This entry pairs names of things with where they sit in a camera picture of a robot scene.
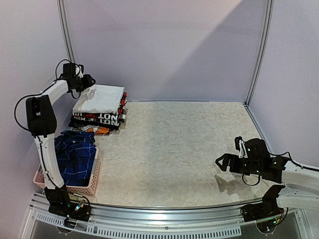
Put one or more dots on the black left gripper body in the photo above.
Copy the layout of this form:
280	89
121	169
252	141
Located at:
80	85

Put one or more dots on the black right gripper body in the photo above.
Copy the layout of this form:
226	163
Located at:
236	164

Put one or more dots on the red black plaid shirt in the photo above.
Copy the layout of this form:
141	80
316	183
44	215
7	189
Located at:
104	115

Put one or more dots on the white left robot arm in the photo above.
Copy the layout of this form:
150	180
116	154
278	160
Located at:
42	124

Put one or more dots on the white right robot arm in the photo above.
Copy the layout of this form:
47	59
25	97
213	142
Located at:
296	185

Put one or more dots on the pink plastic laundry basket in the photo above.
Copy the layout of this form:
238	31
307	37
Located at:
83	186

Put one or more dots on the orange white folded garment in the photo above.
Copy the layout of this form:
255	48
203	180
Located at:
94	129

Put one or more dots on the black white checkered folded shirt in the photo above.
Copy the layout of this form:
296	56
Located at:
104	123

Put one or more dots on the navy blue garment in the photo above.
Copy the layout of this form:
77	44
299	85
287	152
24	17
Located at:
75	153

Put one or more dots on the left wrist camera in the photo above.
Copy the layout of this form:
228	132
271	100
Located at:
72	70

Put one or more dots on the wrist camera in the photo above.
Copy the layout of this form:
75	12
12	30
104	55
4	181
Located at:
72	70
254	149

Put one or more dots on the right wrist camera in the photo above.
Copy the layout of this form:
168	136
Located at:
254	149

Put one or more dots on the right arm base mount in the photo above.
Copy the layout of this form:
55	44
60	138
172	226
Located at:
259	212

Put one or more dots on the left aluminium frame post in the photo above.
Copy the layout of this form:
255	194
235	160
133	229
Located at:
65	29

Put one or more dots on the aluminium frame post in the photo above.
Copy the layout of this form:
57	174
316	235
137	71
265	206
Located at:
261	51
65	29

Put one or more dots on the aluminium front rail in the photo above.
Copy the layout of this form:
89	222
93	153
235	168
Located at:
110	222

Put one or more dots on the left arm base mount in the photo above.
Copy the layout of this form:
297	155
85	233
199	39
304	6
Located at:
71	206

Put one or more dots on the right aluminium frame post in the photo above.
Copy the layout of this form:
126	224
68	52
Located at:
261	51

